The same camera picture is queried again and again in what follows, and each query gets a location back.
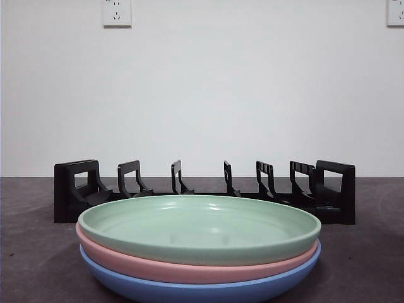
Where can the pale green round plate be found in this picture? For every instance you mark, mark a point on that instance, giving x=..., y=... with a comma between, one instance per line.
x=189, y=221

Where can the pink round plate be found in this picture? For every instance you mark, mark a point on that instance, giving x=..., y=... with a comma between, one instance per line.
x=158, y=271

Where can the blue round plate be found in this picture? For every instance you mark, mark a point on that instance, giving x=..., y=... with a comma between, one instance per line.
x=189, y=292

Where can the black plastic dish rack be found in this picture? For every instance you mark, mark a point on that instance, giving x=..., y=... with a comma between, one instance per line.
x=334, y=189

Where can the white wall socket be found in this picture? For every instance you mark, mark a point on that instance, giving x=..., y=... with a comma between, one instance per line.
x=116, y=12
x=396, y=12

